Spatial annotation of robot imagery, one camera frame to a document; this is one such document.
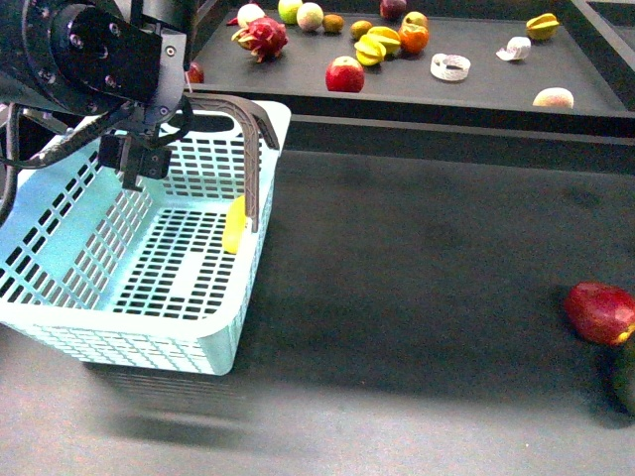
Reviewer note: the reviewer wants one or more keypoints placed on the small yellow star fruit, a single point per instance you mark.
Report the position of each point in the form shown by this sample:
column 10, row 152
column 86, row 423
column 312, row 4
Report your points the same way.
column 543, row 27

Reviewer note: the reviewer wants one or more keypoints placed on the green apple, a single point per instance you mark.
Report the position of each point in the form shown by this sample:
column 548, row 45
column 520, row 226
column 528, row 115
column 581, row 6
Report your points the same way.
column 288, row 11

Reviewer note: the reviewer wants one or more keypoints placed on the red mango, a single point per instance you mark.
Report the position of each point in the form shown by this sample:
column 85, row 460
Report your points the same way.
column 600, row 313

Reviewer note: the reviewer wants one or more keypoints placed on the small red apple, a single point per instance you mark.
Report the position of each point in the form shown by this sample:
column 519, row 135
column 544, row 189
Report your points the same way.
column 195, row 73

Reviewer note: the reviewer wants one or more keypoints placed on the dark red plum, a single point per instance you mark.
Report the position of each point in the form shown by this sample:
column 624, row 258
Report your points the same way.
column 392, row 10

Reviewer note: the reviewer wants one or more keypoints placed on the brown kiwi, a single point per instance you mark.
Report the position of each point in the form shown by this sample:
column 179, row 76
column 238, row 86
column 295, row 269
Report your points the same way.
column 332, row 23
column 359, row 29

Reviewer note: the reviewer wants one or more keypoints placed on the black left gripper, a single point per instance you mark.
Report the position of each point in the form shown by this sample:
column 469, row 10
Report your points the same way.
column 136, row 65

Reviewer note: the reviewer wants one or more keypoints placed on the orange persimmon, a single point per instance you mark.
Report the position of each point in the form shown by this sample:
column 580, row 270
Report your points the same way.
column 413, row 38

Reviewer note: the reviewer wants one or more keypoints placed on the yellow mango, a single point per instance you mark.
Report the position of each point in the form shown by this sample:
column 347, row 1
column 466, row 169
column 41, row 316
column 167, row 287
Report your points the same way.
column 235, row 222

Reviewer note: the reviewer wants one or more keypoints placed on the white round melon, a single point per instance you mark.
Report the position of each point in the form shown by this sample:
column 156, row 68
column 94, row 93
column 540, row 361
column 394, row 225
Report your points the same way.
column 249, row 13

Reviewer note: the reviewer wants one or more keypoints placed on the dark green avocado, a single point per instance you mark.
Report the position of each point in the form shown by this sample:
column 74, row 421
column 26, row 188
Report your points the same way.
column 622, row 376

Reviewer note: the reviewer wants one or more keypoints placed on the pink dragon fruit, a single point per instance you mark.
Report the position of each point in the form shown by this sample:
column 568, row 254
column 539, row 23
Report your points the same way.
column 263, row 38

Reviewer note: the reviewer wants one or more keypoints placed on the black display shelf tray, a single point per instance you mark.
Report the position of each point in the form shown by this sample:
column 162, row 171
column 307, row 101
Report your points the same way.
column 456, row 81

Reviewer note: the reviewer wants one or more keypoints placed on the pale peach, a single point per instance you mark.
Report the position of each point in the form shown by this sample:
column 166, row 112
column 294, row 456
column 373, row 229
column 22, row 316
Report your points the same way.
column 309, row 16

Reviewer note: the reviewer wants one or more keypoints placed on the yellow-green apple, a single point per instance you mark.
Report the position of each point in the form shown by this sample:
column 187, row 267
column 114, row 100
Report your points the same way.
column 416, row 18

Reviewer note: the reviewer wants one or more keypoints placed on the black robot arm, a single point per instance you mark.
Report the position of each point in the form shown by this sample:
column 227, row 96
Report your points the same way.
column 44, row 118

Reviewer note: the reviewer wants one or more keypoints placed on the pink peach at edge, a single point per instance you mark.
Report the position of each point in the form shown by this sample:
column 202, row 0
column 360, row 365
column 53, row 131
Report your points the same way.
column 558, row 97

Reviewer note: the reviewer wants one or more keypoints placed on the light blue plastic shopping basket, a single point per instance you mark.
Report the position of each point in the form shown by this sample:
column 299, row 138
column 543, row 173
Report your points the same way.
column 139, row 277

